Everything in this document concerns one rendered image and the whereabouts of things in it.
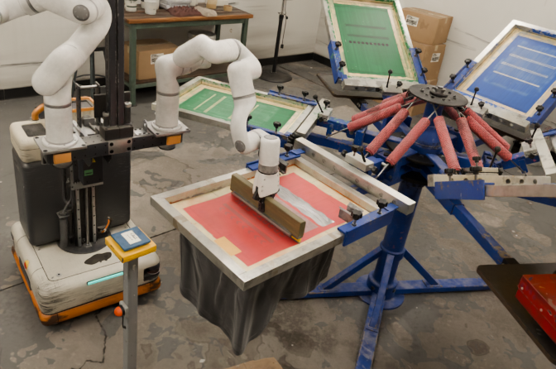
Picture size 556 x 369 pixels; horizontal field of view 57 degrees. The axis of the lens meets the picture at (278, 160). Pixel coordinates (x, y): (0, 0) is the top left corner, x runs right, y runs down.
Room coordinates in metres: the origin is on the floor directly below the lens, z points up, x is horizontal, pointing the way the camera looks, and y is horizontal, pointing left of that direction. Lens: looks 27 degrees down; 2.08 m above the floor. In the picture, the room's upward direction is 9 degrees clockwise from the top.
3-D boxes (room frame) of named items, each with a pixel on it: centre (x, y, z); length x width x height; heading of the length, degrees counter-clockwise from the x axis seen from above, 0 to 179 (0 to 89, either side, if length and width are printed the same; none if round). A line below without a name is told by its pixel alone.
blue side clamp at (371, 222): (1.72, -0.38, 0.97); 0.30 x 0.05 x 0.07; 136
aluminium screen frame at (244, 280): (1.74, -0.02, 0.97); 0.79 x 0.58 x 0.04; 136
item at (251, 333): (1.56, -0.13, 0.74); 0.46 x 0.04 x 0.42; 136
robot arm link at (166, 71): (2.00, 0.49, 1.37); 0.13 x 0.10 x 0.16; 147
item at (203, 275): (1.53, 0.18, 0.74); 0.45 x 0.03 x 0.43; 46
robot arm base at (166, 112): (2.01, 0.51, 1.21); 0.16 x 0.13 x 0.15; 40
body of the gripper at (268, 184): (1.70, 0.03, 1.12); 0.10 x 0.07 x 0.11; 137
